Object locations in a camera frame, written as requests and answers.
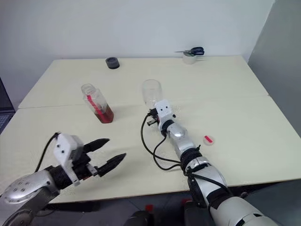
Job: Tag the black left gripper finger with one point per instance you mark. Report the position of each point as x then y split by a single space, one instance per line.
111 162
96 144

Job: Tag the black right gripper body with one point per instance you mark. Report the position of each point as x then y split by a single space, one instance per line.
154 120

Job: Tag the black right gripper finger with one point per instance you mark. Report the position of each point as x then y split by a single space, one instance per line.
153 110

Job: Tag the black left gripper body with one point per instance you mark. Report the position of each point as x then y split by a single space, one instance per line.
81 164

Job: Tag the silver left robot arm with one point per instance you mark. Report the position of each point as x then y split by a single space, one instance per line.
26 190

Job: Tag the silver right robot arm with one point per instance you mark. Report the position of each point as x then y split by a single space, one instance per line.
202 169

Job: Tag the bottle with red liquid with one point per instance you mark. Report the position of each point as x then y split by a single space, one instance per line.
100 107

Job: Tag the white tape roll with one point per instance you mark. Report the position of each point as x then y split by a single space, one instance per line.
189 58

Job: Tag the dark rounded shape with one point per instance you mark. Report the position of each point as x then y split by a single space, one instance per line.
140 219

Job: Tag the dark laptop computer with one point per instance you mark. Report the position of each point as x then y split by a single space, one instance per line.
4 106

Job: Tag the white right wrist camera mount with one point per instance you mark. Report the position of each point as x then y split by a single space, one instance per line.
164 110

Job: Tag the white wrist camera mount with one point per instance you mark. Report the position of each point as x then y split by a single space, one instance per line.
63 150
164 110

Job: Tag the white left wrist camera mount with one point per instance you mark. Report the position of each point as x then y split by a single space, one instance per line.
63 150

